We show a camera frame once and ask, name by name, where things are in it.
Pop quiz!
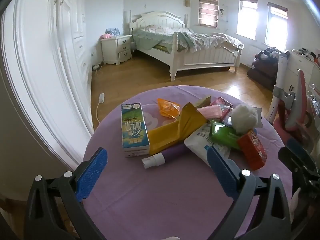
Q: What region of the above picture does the yellow paper bag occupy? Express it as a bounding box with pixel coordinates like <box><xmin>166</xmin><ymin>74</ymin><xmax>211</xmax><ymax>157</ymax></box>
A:
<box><xmin>149</xmin><ymin>95</ymin><xmax>212</xmax><ymax>155</ymax></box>

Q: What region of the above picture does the white power cable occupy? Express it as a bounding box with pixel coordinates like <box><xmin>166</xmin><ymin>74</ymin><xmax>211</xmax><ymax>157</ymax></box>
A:
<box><xmin>95</xmin><ymin>102</ymin><xmax>102</xmax><ymax>125</ymax></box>

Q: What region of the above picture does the bright window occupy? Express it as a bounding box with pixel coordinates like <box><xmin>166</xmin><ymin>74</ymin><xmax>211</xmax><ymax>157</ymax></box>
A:
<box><xmin>265</xmin><ymin>2</ymin><xmax>289</xmax><ymax>52</ymax></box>
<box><xmin>236</xmin><ymin>0</ymin><xmax>258</xmax><ymax>40</ymax></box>

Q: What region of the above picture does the white fluffy ball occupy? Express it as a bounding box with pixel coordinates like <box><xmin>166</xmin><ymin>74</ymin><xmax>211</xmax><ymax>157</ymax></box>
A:
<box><xmin>230</xmin><ymin>104</ymin><xmax>263</xmax><ymax>133</ymax></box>

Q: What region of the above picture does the white desk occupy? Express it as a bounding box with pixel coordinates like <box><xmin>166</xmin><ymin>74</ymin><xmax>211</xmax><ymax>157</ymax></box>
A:
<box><xmin>287</xmin><ymin>47</ymin><xmax>320</xmax><ymax>98</ymax></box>

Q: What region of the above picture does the pink printed box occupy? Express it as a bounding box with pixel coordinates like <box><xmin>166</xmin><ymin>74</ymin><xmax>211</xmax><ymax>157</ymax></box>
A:
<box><xmin>210</xmin><ymin>97</ymin><xmax>233</xmax><ymax>125</ymax></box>

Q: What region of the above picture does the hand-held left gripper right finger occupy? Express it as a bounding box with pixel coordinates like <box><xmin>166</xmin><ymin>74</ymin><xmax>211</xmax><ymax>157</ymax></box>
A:
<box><xmin>206</xmin><ymin>145</ymin><xmax>292</xmax><ymax>240</ymax></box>

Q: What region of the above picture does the white nightstand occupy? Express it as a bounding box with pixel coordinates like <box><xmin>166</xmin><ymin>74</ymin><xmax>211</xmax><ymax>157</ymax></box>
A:
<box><xmin>101</xmin><ymin>34</ymin><xmax>133</xmax><ymax>65</ymax></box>

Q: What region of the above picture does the floral bedding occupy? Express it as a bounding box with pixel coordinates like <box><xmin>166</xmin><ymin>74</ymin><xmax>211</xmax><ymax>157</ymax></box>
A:
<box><xmin>132</xmin><ymin>25</ymin><xmax>244</xmax><ymax>52</ymax></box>

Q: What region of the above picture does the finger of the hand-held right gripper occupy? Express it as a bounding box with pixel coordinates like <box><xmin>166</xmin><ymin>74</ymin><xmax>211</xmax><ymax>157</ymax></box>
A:
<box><xmin>278</xmin><ymin>137</ymin><xmax>320</xmax><ymax>202</ymax></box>

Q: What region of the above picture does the round purple table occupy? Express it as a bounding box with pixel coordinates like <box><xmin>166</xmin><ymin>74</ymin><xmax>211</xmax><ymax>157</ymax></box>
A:
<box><xmin>84</xmin><ymin>85</ymin><xmax>293</xmax><ymax>240</ymax></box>

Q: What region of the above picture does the purple spray bottle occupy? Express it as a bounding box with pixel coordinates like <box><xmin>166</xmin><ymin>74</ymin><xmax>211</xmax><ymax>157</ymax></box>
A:
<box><xmin>141</xmin><ymin>144</ymin><xmax>190</xmax><ymax>169</ymax></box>

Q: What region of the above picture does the green and blue carton box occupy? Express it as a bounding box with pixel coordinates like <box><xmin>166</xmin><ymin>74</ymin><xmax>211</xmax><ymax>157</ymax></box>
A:
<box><xmin>121</xmin><ymin>102</ymin><xmax>150</xmax><ymax>158</ymax></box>

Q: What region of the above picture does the orange snack packet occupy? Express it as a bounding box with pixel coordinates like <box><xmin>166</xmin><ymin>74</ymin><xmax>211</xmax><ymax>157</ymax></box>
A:
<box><xmin>157</xmin><ymin>98</ymin><xmax>181</xmax><ymax>117</ymax></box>

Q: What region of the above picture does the wall poster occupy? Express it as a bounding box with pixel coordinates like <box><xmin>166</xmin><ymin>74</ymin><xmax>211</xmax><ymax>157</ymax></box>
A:
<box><xmin>220</xmin><ymin>4</ymin><xmax>229</xmax><ymax>23</ymax></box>

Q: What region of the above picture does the pink and white chair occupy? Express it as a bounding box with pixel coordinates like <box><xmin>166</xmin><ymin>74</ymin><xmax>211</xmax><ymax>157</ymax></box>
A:
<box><xmin>266</xmin><ymin>55</ymin><xmax>320</xmax><ymax>140</ymax></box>

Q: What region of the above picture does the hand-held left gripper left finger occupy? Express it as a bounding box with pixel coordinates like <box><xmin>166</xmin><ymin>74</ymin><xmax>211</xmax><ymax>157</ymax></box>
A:
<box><xmin>24</xmin><ymin>147</ymin><xmax>108</xmax><ymax>240</ymax></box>

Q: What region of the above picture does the white printed packet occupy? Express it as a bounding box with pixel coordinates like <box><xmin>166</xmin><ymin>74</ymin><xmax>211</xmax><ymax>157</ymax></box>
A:
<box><xmin>184</xmin><ymin>124</ymin><xmax>232</xmax><ymax>167</ymax></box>

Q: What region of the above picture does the green plastic packet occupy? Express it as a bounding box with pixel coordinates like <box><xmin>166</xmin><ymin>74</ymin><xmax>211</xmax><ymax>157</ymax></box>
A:
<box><xmin>209</xmin><ymin>120</ymin><xmax>244</xmax><ymax>150</ymax></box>

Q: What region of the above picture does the pile of dark clothes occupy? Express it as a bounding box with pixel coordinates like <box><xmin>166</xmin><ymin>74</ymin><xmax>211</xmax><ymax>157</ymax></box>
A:
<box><xmin>247</xmin><ymin>47</ymin><xmax>290</xmax><ymax>92</ymax></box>

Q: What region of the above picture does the white wooden bed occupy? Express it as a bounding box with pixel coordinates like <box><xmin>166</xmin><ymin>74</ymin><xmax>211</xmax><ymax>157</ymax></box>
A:
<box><xmin>129</xmin><ymin>10</ymin><xmax>244</xmax><ymax>82</ymax></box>

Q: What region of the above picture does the red carton box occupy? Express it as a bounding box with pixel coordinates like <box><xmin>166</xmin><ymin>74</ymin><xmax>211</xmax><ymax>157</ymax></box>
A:
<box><xmin>237</xmin><ymin>130</ymin><xmax>268</xmax><ymax>171</ymax></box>

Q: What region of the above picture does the window with striped blind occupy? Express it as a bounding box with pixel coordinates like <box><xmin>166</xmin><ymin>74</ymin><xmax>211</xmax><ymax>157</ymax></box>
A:
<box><xmin>199</xmin><ymin>0</ymin><xmax>219</xmax><ymax>27</ymax></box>

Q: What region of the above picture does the white wardrobe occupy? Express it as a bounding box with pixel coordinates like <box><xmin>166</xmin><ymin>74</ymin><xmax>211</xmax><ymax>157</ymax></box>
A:
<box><xmin>0</xmin><ymin>0</ymin><xmax>93</xmax><ymax>170</ymax></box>

